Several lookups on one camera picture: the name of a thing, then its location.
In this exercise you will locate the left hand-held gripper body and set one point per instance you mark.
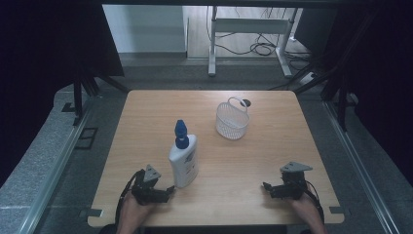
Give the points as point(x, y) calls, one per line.
point(146, 188)

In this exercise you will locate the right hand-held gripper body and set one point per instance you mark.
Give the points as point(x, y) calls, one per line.
point(293, 183)

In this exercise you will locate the person's left hand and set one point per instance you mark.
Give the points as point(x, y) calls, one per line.
point(133, 209)

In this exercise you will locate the person's right hand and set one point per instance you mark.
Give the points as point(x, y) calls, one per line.
point(304, 208)

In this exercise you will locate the white bottle with blue pump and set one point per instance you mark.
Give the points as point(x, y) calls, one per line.
point(183, 162)

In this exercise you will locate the black metal stand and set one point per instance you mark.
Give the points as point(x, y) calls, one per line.
point(85, 87)
point(337, 94)

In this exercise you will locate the white power strip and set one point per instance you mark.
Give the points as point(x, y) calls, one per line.
point(307, 78)

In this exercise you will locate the black curtain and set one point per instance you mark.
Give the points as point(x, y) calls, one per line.
point(373, 65)
point(48, 65)

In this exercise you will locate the aluminium rail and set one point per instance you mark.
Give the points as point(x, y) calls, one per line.
point(357, 165)
point(55, 169)

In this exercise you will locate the white desk frame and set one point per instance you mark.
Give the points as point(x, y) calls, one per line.
point(248, 26)

